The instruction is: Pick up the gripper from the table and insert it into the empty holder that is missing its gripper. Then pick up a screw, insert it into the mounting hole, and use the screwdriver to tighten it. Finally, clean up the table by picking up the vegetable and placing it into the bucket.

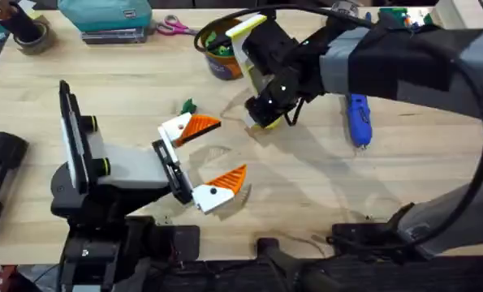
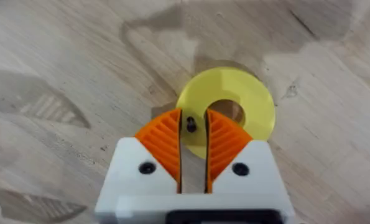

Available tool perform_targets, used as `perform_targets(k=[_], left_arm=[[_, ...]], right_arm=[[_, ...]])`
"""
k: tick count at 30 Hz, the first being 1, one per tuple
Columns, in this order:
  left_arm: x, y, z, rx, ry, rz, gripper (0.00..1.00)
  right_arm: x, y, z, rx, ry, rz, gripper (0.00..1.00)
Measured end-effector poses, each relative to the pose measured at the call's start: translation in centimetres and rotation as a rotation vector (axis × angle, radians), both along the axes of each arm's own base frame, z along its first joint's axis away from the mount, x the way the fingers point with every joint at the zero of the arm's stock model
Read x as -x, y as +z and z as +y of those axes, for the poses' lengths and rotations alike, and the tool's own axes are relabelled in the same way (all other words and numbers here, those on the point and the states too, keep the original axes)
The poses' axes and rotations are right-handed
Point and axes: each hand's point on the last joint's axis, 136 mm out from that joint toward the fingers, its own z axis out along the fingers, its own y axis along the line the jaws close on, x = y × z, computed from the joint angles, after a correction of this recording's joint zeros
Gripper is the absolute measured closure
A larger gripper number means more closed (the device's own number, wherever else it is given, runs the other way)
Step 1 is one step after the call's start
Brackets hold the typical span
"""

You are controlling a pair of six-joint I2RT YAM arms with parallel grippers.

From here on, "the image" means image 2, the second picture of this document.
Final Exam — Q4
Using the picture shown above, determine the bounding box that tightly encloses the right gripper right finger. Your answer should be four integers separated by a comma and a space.
204, 108, 295, 215

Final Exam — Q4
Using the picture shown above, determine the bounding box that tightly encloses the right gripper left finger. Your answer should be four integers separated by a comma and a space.
95, 108, 183, 214

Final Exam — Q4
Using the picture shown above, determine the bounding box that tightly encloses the small black screw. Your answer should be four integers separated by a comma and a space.
186, 116, 198, 134

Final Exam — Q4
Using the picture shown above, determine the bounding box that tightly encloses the yellow-green disc with hole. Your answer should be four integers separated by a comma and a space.
175, 67, 276, 159

